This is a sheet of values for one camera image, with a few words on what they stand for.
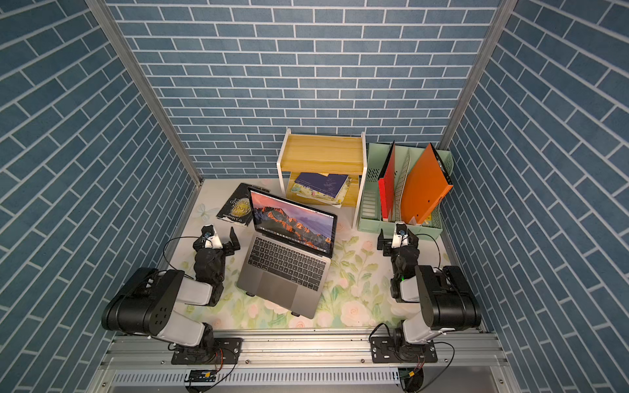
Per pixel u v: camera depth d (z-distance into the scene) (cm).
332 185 96
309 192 94
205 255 68
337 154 85
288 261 83
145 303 44
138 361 72
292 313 80
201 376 72
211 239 75
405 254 70
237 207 108
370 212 108
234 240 84
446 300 45
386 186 99
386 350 74
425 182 92
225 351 71
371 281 89
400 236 76
